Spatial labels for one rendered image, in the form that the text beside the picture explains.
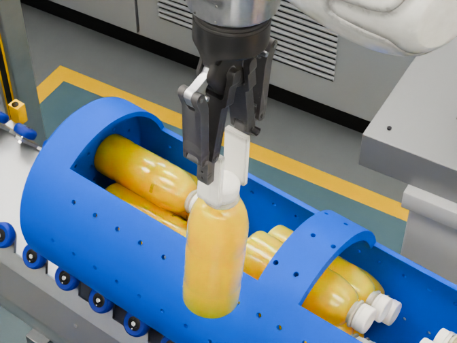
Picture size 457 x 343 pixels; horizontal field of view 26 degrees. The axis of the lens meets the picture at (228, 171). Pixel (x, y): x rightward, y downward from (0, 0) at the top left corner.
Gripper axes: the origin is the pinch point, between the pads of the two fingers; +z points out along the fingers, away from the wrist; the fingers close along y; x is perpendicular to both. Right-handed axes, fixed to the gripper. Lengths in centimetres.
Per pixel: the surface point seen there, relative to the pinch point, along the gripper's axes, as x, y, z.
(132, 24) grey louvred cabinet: -149, -148, 122
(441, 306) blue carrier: 17, -32, 39
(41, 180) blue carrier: -38.0, -6.8, 29.4
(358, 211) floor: -46, -135, 137
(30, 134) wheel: -65, -28, 49
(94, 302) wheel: -30, -8, 52
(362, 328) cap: 12.9, -15.9, 32.3
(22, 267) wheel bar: -47, -8, 56
